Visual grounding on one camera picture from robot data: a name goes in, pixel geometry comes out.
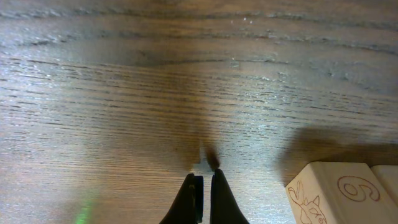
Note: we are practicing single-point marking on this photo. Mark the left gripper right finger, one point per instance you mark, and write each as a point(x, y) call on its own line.
point(224, 208)

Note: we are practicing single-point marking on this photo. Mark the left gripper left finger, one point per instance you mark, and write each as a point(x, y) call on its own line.
point(187, 207)

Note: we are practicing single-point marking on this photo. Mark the red I block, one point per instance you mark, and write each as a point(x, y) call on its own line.
point(339, 192)

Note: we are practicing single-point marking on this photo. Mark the yellow C block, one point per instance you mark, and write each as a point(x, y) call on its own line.
point(388, 176)

